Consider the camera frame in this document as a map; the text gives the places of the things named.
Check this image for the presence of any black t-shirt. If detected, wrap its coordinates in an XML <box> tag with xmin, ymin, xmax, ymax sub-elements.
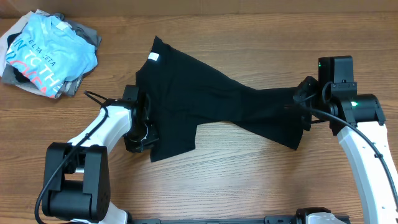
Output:
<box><xmin>136</xmin><ymin>37</ymin><xmax>310</xmax><ymax>162</ymax></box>

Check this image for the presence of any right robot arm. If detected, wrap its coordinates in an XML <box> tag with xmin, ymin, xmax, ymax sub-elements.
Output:
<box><xmin>293</xmin><ymin>56</ymin><xmax>397</xmax><ymax>224</ymax></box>

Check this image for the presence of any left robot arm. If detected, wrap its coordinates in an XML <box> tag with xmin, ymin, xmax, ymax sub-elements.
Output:
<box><xmin>34</xmin><ymin>85</ymin><xmax>159</xmax><ymax>224</ymax></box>

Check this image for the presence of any grey folded garment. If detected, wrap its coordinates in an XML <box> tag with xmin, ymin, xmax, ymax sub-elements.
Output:
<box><xmin>1</xmin><ymin>12</ymin><xmax>103</xmax><ymax>98</ymax></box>

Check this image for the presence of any light blue printed t-shirt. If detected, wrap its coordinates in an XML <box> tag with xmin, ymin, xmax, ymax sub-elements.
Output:
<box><xmin>6</xmin><ymin>13</ymin><xmax>98</xmax><ymax>98</ymax></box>

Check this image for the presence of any black folded garment in pile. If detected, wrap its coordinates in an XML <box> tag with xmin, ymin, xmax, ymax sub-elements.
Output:
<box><xmin>7</xmin><ymin>32</ymin><xmax>30</xmax><ymax>83</ymax></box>

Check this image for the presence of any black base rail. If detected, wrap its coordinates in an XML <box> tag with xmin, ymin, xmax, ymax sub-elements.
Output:
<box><xmin>127</xmin><ymin>214</ymin><xmax>351</xmax><ymax>224</ymax></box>

